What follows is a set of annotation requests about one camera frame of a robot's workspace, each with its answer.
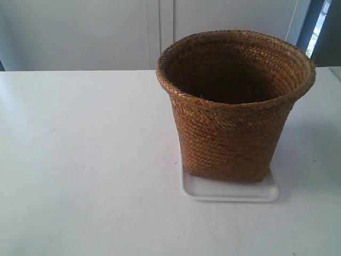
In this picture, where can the brown woven wicker basket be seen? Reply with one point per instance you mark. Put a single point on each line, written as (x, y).
(231, 92)

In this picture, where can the white rectangular plastic tray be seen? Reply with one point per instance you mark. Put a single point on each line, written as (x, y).
(202, 189)

